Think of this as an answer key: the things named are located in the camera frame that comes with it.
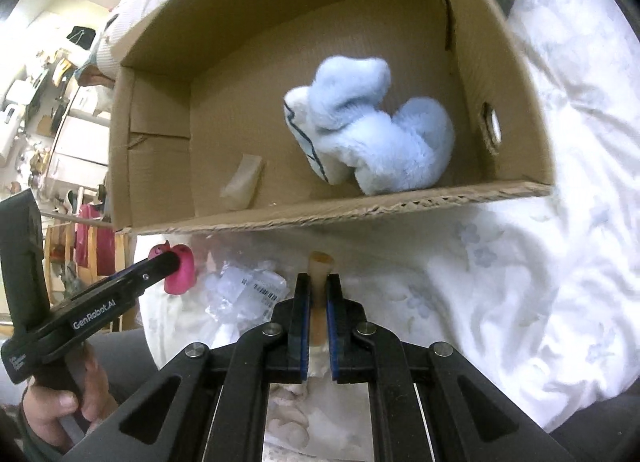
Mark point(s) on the person's left forearm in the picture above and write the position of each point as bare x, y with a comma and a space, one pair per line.
30, 437

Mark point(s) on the clear plastic bag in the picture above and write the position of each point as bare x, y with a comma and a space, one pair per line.
240, 292

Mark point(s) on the cream plush toy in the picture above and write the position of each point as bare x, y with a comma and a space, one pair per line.
320, 292

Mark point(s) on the clear tape strip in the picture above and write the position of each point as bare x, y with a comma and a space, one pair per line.
243, 182

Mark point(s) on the person's left hand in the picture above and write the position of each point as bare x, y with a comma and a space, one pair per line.
50, 409

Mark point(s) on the white ribbed cloth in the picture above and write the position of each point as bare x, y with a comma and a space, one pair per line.
135, 2

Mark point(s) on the person's grey pants leg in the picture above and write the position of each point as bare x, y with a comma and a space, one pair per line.
125, 357

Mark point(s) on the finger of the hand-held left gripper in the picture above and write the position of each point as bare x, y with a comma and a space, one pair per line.
150, 274

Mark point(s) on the pink plush toy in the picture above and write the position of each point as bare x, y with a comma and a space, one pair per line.
182, 277

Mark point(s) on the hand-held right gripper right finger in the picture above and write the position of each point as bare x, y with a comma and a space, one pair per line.
333, 332

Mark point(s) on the white floral bedsheet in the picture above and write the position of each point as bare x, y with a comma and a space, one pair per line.
500, 302

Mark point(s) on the white cabinet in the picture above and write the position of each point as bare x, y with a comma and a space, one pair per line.
80, 142

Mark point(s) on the brown cardboard box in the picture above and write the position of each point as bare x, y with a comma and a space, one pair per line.
250, 92

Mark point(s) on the pink hanging garment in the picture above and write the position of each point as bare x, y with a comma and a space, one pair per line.
97, 242

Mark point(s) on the wooden rack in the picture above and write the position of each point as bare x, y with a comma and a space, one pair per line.
57, 257

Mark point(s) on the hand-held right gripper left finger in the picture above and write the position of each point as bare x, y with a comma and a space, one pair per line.
303, 332

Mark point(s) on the light blue plush toy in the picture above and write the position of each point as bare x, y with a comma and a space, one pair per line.
380, 142

